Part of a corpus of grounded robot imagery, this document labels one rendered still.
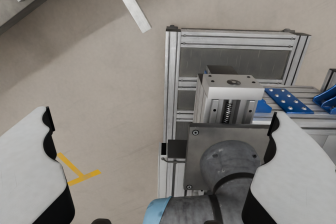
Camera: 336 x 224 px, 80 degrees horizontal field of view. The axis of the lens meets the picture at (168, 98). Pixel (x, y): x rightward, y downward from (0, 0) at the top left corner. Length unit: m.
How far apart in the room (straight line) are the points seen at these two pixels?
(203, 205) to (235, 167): 0.12
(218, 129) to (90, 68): 1.27
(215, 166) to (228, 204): 0.10
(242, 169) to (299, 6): 1.34
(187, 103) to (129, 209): 1.60
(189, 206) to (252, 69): 1.11
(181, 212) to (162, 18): 1.22
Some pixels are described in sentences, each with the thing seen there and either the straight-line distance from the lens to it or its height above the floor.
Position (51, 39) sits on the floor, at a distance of 1.67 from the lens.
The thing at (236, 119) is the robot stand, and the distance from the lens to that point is 0.57.
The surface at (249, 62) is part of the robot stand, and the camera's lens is 1.38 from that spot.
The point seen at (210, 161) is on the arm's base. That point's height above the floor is 1.07.
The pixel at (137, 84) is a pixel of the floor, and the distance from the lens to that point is 1.58.
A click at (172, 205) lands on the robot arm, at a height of 1.19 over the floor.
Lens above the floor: 1.43
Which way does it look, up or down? 62 degrees down
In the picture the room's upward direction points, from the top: 180 degrees clockwise
